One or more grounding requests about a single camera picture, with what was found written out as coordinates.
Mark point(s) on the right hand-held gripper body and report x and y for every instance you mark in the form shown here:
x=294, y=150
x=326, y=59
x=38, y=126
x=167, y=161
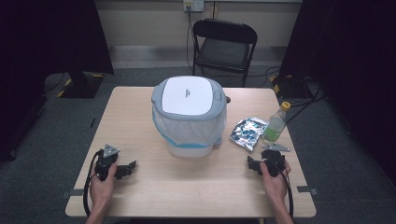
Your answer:
x=275, y=161

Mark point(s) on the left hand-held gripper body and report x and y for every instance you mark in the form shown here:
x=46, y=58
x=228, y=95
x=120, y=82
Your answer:
x=106, y=163

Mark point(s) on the silver foil packet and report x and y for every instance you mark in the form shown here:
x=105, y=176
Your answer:
x=247, y=132

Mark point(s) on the grey white pedal trash can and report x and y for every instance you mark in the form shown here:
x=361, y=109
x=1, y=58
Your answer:
x=186, y=93

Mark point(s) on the person's right hand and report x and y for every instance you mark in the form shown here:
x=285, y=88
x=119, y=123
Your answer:
x=275, y=188

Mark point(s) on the person's left hand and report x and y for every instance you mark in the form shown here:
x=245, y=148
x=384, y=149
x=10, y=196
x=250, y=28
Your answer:
x=101, y=189

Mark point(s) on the grey tape strip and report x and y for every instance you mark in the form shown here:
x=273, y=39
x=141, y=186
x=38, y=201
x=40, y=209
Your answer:
x=306, y=189
x=74, y=193

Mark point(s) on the small black floor item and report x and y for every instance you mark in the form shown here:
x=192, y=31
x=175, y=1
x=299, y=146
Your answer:
x=92, y=122

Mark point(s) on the white trash bag liner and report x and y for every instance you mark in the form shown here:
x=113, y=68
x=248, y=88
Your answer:
x=190, y=130

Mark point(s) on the black stand base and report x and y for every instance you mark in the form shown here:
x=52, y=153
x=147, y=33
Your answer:
x=81, y=85
x=289, y=87

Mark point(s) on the black folding chair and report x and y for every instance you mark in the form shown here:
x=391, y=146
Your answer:
x=222, y=53

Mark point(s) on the dark curtain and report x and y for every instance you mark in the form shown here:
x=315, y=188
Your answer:
x=37, y=46
x=351, y=62

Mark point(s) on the white wall outlet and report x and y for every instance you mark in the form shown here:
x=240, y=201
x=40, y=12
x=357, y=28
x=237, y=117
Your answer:
x=193, y=5

